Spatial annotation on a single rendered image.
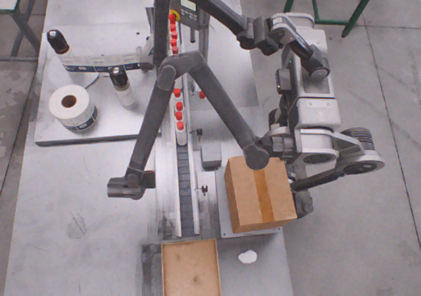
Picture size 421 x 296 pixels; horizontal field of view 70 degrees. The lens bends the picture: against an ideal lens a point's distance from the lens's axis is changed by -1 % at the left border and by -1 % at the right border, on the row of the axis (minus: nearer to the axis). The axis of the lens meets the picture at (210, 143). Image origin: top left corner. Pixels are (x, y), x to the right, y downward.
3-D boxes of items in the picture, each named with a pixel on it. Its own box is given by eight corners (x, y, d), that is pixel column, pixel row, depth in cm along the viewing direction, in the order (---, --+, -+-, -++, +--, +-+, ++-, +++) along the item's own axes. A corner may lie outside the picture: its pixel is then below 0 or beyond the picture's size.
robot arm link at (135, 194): (143, 201, 105) (143, 186, 103) (123, 201, 105) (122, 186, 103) (147, 193, 111) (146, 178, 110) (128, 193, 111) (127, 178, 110)
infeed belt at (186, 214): (166, -8, 210) (165, -13, 206) (177, -9, 210) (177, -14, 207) (179, 237, 146) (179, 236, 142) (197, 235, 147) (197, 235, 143)
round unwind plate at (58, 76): (50, 50, 182) (50, 49, 181) (102, 47, 184) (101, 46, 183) (45, 93, 170) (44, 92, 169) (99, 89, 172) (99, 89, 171)
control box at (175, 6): (179, 5, 145) (177, -30, 128) (210, 19, 143) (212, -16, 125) (168, 19, 142) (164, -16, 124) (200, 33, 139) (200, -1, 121)
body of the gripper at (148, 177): (128, 171, 116) (123, 178, 109) (154, 171, 116) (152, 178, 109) (129, 187, 118) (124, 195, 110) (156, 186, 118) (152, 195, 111)
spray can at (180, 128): (177, 137, 162) (173, 119, 144) (186, 136, 163) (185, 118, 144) (177, 146, 160) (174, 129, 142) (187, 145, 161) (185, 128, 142)
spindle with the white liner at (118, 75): (121, 96, 171) (106, 62, 144) (137, 95, 172) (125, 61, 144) (120, 110, 168) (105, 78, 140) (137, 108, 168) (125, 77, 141)
